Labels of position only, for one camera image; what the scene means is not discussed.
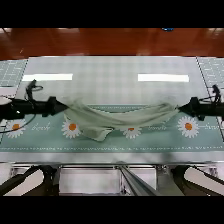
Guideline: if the pale green garment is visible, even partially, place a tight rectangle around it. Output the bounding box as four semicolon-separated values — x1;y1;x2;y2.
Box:
61;97;180;142

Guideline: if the black cable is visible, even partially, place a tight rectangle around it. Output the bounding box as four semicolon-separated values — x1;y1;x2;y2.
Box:
0;113;36;135

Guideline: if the silver frame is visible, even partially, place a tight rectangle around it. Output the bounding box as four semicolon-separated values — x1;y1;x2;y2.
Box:
6;160;221;197

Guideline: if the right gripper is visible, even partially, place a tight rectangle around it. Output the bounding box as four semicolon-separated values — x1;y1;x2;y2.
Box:
178;96;203;121

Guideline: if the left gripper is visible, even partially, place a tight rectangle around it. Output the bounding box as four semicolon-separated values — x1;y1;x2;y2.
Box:
42;96;70;117

